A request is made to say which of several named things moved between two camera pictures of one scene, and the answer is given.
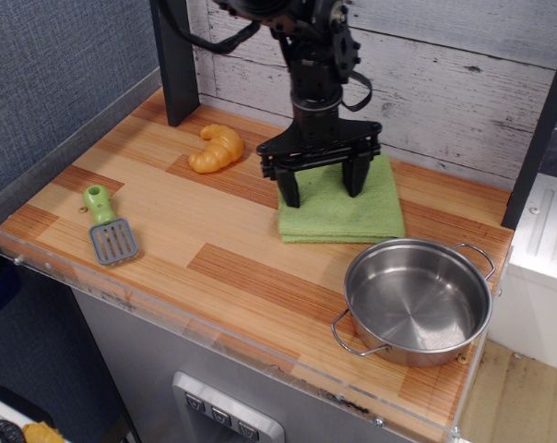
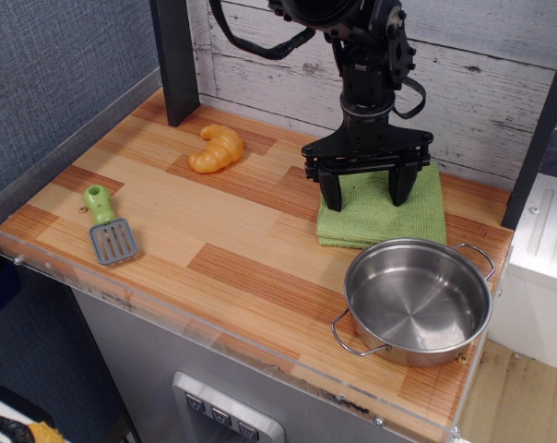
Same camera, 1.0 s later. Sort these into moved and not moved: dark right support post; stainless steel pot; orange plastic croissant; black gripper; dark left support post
Moved: black gripper
Not moved: dark right support post; orange plastic croissant; dark left support post; stainless steel pot
